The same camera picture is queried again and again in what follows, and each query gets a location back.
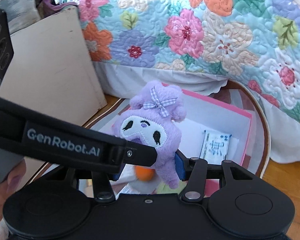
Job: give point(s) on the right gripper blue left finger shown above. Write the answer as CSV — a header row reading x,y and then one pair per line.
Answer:
x,y
116,176

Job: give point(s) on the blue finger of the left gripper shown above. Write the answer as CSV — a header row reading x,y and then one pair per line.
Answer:
x,y
139,154

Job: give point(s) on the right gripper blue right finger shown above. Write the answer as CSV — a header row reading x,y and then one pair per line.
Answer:
x,y
182,166

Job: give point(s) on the orange makeup sponge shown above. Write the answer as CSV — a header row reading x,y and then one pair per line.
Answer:
x,y
143,173

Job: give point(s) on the blue wet wipes pack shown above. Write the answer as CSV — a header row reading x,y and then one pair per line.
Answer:
x,y
215,147

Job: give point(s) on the purple plush toy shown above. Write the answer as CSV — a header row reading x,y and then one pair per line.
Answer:
x,y
150,121

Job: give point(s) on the white small tissue pack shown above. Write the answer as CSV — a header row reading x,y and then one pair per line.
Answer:
x,y
126,188

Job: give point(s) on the left hand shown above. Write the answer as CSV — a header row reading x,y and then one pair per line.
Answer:
x,y
10,185

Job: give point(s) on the pink cardboard box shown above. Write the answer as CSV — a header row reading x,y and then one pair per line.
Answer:
x,y
204,113

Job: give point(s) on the beige wooden cabinet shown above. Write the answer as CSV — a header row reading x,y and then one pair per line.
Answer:
x,y
51,71

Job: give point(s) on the floral quilt bedspread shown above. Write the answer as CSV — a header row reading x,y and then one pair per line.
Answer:
x,y
197,44

